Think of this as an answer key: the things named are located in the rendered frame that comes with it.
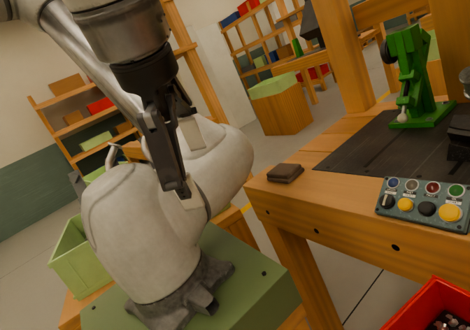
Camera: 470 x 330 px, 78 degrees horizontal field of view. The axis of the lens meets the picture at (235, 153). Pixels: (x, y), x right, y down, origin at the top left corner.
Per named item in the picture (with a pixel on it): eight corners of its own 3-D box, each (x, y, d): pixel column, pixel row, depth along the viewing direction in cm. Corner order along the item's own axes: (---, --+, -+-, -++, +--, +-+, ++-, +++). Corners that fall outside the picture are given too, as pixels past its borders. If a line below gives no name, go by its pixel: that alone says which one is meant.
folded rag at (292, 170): (266, 181, 93) (264, 173, 92) (283, 168, 97) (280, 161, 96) (289, 184, 85) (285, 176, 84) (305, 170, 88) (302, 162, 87)
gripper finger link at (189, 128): (176, 121, 48) (177, 118, 49) (191, 152, 52) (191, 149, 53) (194, 117, 48) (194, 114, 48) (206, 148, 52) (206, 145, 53)
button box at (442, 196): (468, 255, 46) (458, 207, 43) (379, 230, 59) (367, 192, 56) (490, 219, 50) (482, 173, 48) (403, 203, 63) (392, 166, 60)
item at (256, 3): (324, 91, 566) (283, -30, 501) (250, 105, 774) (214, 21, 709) (340, 81, 591) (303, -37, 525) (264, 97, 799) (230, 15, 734)
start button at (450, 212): (459, 224, 45) (456, 221, 45) (438, 219, 48) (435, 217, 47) (463, 207, 46) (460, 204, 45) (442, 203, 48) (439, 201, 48)
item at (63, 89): (207, 128, 727) (164, 40, 661) (91, 196, 589) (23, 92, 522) (198, 129, 773) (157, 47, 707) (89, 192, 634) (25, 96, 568)
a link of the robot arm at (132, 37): (159, -24, 33) (178, 29, 37) (87, -2, 34) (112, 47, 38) (145, -6, 26) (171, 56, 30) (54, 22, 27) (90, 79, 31)
